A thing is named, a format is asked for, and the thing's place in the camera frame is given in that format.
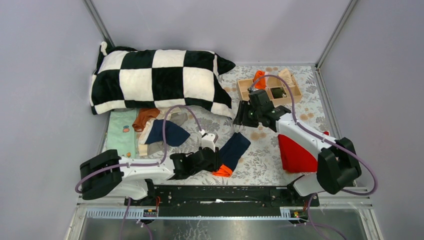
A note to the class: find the wooden compartment organizer box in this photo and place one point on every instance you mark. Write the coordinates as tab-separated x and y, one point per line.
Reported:
272	82

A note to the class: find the plain navy garment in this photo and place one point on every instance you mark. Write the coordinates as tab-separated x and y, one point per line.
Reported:
174	134

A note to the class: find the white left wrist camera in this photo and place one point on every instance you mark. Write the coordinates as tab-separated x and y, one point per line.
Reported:
208	140

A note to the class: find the black white checkered pillow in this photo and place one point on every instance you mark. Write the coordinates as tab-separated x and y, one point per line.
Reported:
126	78

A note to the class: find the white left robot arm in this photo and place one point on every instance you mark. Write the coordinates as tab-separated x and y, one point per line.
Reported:
109	174

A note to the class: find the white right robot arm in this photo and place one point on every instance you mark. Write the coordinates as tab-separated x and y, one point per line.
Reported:
337	164

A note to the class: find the red folded cloth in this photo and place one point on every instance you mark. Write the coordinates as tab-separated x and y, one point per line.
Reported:
294	158

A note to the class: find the orange underwear white trim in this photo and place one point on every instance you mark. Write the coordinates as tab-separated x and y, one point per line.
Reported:
259	80

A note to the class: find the perforated metal cable tray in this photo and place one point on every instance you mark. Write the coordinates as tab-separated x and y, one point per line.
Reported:
256	214

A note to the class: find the navy underwear orange trim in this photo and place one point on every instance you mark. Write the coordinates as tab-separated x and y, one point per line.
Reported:
231	153

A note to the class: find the floral bed sheet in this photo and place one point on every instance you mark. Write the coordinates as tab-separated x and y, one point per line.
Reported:
261	164

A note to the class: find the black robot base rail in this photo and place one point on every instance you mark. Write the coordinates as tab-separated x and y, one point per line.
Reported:
196	198

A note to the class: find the rolled beige garment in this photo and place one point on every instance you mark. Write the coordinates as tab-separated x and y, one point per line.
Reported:
288	77

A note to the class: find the grey garment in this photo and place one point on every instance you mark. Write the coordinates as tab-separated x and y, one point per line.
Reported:
176	118

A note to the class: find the rolled dark green garment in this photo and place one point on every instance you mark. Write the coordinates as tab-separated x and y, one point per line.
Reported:
278	92

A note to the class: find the cream beige garment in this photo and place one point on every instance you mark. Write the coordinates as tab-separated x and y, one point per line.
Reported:
142	136

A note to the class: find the rust brown garment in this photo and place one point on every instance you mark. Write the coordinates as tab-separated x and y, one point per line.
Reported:
144	115

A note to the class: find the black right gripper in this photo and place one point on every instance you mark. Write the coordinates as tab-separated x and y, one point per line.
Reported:
241	118

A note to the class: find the mint green printed cloth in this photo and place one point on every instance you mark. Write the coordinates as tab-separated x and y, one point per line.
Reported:
121	135

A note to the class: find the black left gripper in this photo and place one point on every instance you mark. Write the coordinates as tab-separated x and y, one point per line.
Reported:
215	165

